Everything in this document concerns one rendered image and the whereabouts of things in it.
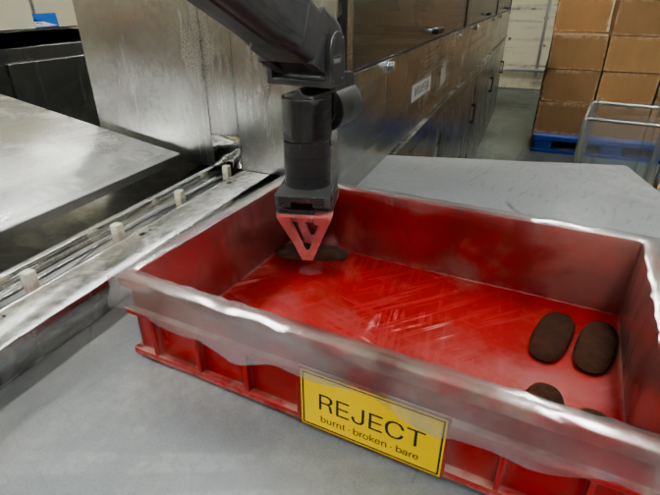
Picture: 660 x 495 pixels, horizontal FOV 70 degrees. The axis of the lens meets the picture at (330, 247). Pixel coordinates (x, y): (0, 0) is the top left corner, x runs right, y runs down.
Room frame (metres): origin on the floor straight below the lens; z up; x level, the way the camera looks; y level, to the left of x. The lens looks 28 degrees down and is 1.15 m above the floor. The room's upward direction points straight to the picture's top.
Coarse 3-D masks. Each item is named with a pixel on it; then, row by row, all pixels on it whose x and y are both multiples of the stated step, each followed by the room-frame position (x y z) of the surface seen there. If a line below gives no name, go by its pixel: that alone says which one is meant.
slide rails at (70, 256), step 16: (192, 192) 0.78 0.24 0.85; (160, 208) 0.71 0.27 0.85; (128, 224) 0.65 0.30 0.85; (96, 240) 0.60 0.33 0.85; (64, 256) 0.55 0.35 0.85; (80, 256) 0.55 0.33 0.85; (48, 272) 0.51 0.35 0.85; (64, 272) 0.51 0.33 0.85; (0, 288) 0.47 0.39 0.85; (16, 288) 0.47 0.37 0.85
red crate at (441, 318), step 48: (240, 288) 0.51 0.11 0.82; (288, 288) 0.51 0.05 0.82; (336, 288) 0.51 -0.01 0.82; (384, 288) 0.51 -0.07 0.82; (432, 288) 0.51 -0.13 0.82; (480, 288) 0.51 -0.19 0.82; (144, 336) 0.39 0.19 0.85; (384, 336) 0.41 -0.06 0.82; (432, 336) 0.41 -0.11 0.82; (480, 336) 0.41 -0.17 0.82; (528, 336) 0.41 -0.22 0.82; (576, 336) 0.41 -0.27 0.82; (240, 384) 0.33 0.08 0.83; (288, 384) 0.31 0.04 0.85; (528, 384) 0.34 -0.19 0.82; (576, 384) 0.34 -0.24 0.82; (480, 480) 0.23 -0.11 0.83; (528, 480) 0.22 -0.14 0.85; (576, 480) 0.21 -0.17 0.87
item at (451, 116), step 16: (496, 48) 3.93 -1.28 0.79; (480, 64) 2.80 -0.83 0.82; (496, 64) 4.18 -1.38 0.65; (464, 80) 2.25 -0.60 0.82; (480, 80) 3.07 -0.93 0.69; (496, 80) 4.49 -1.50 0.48; (448, 96) 1.85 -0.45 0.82; (464, 96) 2.39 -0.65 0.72; (480, 96) 3.23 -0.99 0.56; (496, 96) 4.85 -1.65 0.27; (432, 112) 1.58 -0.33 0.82; (448, 112) 1.95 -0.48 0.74; (464, 112) 2.47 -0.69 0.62; (480, 112) 3.39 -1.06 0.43; (416, 128) 1.37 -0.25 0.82; (432, 128) 1.66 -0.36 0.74; (448, 128) 2.00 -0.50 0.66; (464, 128) 2.56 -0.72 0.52; (480, 128) 3.58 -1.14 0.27; (400, 144) 1.20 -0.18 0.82; (416, 144) 1.43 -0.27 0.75; (432, 144) 1.69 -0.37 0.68; (448, 144) 2.06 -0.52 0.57; (464, 144) 2.67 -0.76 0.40
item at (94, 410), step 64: (448, 192) 0.85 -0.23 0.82; (512, 192) 0.85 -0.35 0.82; (576, 192) 0.85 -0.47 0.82; (640, 192) 0.85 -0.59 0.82; (128, 320) 0.45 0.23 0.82; (64, 384) 0.35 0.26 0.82; (128, 384) 0.35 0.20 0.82; (192, 384) 0.35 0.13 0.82; (0, 448) 0.27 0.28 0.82; (64, 448) 0.27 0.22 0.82; (128, 448) 0.27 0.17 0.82; (192, 448) 0.27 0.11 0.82; (256, 448) 0.27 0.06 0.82; (320, 448) 0.27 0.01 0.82
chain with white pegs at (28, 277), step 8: (224, 168) 0.86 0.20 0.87; (224, 176) 0.86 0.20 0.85; (176, 192) 0.73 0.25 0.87; (184, 192) 0.74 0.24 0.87; (176, 200) 0.73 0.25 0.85; (184, 200) 0.73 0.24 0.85; (160, 216) 0.70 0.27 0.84; (112, 224) 0.60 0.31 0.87; (120, 224) 0.61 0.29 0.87; (112, 232) 0.60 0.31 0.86; (120, 232) 0.60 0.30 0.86; (24, 272) 0.47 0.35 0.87; (32, 272) 0.48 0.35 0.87; (24, 280) 0.47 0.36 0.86; (32, 280) 0.47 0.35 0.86; (32, 288) 0.47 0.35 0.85
